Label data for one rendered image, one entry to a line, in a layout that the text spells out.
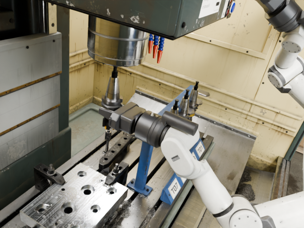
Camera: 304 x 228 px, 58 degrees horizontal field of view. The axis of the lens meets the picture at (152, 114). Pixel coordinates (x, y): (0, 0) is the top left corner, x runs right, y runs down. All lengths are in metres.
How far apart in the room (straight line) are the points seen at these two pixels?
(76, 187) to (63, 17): 0.70
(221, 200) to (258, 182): 1.11
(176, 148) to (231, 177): 1.02
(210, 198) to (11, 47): 0.81
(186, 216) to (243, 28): 1.03
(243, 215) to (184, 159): 0.20
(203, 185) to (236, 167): 0.99
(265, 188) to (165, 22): 1.43
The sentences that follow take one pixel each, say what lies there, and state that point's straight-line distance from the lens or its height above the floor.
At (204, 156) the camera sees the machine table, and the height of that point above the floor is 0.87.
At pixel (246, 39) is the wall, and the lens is 1.66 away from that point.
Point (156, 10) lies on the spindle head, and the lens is 0.55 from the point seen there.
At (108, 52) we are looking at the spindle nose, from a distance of 0.69.
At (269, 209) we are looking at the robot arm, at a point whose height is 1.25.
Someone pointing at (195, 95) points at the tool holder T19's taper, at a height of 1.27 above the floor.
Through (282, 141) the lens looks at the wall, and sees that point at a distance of 1.85.
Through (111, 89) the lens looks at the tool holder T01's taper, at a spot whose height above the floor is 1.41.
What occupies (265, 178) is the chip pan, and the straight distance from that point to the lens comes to 1.90.
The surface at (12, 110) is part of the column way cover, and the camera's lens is 1.18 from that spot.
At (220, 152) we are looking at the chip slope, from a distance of 1.75.
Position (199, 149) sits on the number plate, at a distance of 1.43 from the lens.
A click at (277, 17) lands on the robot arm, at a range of 0.95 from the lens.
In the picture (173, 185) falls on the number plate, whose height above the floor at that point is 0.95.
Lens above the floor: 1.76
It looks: 30 degrees down
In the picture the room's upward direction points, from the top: 11 degrees clockwise
